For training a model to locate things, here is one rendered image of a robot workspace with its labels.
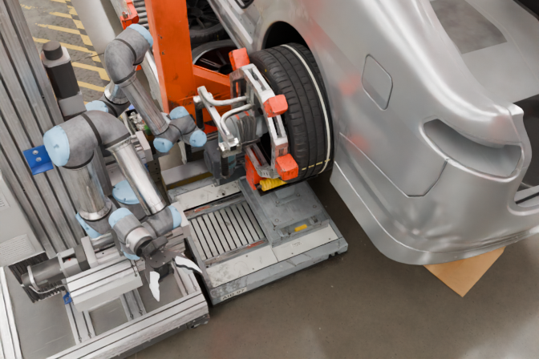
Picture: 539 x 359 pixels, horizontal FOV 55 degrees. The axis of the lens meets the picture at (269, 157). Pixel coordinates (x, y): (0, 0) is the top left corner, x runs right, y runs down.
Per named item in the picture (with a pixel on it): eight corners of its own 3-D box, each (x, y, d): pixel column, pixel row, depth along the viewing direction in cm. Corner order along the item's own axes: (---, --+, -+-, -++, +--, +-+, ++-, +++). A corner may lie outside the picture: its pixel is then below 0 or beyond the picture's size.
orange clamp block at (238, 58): (251, 65, 246) (245, 46, 245) (236, 69, 244) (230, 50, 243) (247, 67, 253) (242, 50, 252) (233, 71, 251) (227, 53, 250)
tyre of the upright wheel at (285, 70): (281, 18, 258) (280, 119, 304) (237, 28, 251) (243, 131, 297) (350, 89, 215) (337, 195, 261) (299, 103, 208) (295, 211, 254)
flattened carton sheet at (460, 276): (512, 241, 310) (515, 237, 307) (461, 297, 284) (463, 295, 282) (469, 210, 324) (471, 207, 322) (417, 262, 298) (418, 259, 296)
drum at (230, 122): (269, 140, 253) (269, 119, 243) (228, 153, 247) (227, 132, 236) (257, 122, 261) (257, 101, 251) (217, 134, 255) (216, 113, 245)
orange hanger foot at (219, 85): (281, 100, 312) (284, 54, 286) (199, 124, 296) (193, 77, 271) (269, 84, 322) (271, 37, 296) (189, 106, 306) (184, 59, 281)
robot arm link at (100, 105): (80, 135, 233) (72, 113, 223) (99, 116, 242) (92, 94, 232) (102, 143, 230) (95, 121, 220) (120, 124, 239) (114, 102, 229)
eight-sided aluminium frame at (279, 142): (285, 195, 256) (290, 115, 215) (273, 199, 254) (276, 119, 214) (242, 125, 289) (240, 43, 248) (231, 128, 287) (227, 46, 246)
